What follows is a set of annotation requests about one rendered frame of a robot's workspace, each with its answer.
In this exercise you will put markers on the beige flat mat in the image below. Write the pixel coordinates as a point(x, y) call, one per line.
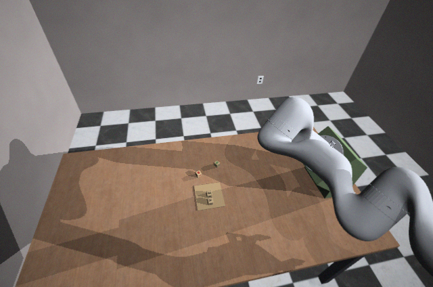
point(201, 197)

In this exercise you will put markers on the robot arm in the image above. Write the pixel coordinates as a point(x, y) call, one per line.
point(382, 204)

